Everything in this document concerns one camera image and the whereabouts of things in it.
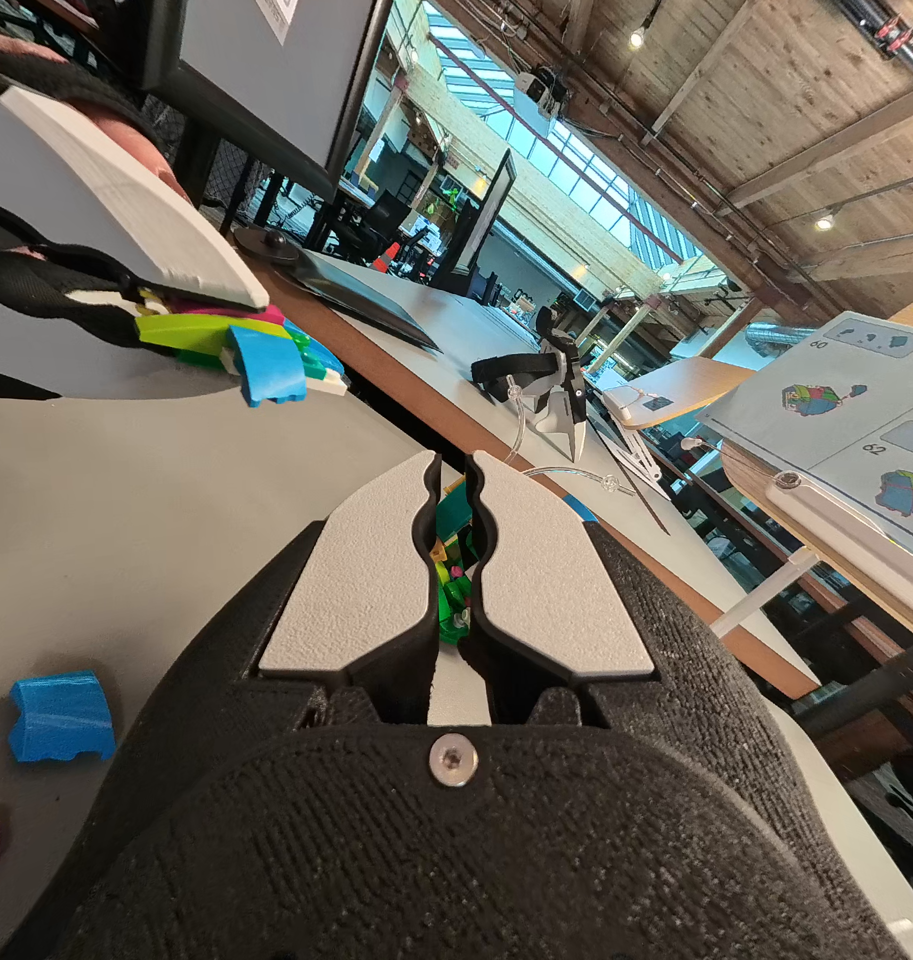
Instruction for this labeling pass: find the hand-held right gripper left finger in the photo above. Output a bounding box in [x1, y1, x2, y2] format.
[257, 450, 443, 725]

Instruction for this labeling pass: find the white booklet clip bar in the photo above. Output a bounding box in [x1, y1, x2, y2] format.
[764, 470, 913, 625]

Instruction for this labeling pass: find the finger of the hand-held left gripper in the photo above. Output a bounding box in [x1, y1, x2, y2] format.
[0, 84, 272, 350]
[0, 288, 353, 401]

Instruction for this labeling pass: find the wooden booklet stand board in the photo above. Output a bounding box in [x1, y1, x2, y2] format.
[721, 441, 913, 651]

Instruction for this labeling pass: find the blue curved printed brick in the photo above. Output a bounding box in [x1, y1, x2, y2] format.
[8, 669, 118, 764]

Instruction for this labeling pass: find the small wooden board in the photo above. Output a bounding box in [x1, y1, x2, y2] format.
[602, 355, 758, 431]

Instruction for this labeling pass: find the person's left hand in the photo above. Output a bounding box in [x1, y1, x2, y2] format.
[0, 30, 197, 205]

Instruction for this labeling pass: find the ceiling projector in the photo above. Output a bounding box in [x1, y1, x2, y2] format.
[512, 66, 571, 126]

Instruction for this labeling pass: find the silver ventilation duct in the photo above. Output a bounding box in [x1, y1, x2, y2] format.
[744, 321, 818, 360]

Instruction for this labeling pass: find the black framed standing panel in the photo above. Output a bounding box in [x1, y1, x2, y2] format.
[431, 147, 520, 298]

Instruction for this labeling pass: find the clear plastic tube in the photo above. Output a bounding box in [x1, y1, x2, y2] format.
[501, 375, 641, 500]

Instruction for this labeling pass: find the black and white strapped tool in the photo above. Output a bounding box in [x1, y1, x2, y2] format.
[470, 306, 590, 463]

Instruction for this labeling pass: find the lego instruction booklet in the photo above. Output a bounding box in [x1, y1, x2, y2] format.
[695, 309, 913, 569]

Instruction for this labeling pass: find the black flat stand base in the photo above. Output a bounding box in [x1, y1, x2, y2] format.
[234, 227, 443, 354]

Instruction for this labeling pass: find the green lego assembly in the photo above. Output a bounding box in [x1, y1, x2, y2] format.
[428, 480, 482, 646]

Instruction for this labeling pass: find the ceiling pipe with red valve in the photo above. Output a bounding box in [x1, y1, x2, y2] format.
[835, 0, 913, 86]

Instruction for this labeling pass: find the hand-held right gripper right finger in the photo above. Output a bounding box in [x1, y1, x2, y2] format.
[458, 449, 658, 723]

